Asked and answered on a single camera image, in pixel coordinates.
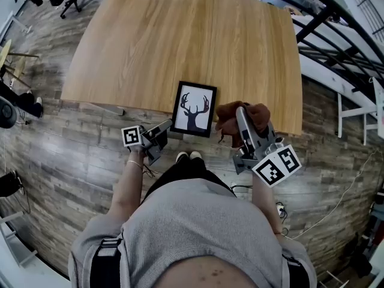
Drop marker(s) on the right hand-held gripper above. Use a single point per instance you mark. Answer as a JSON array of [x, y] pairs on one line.
[[270, 163]]

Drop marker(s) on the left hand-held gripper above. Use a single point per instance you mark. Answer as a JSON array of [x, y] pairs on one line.
[[150, 144]]

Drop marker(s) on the brown cloth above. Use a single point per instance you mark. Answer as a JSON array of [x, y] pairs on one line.
[[228, 115]]

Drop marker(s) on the black deer picture frame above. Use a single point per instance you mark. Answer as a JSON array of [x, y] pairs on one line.
[[195, 117]]

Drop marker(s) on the person's left forearm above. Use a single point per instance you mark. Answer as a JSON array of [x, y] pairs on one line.
[[127, 184]]

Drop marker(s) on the person's right forearm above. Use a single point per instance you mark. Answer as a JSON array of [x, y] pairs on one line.
[[267, 202]]

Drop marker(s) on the person's left shoe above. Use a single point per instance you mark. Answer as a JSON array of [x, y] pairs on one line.
[[181, 156]]

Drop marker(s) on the person's shoe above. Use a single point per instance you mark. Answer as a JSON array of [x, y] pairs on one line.
[[195, 154], [9, 183], [181, 156]]

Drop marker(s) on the person's right shoe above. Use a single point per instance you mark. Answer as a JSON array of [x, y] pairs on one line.
[[195, 154]]

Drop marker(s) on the person's black trousers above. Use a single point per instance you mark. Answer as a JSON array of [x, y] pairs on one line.
[[186, 172]]

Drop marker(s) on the white power strip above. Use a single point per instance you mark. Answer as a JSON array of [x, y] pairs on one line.
[[280, 210]]

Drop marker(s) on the white metal stand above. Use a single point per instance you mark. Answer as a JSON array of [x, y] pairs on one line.
[[354, 111]]

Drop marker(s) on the person's grey shirt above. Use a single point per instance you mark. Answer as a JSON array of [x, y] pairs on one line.
[[195, 220]]

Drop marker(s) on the black metal railing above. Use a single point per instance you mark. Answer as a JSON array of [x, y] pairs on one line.
[[318, 22]]

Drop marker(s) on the round black device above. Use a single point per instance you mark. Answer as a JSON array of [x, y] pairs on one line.
[[6, 112]]

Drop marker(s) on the wooden stool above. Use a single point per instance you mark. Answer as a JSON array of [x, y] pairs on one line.
[[6, 52]]

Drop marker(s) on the white desk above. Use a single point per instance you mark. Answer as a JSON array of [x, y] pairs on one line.
[[18, 250]]

